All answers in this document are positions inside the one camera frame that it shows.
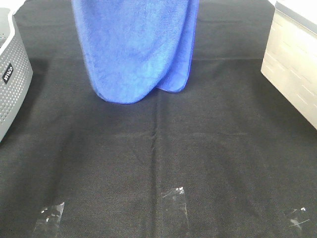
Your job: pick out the blue microfibre towel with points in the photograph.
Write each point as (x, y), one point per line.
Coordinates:
(131, 47)

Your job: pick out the middle clear tape strip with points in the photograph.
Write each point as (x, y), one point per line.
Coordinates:
(174, 214)

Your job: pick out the clear tape strip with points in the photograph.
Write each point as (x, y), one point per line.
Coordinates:
(174, 214)
(296, 218)
(48, 221)

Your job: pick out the beige box with grey lid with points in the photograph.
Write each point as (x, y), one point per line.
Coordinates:
(290, 57)

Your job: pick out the grey perforated laundry basket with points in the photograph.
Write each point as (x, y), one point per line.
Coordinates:
(15, 70)

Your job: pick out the left clear tape strip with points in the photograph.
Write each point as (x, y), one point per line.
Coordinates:
(48, 221)

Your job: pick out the right clear tape strip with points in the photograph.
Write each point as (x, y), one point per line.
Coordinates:
(296, 218)

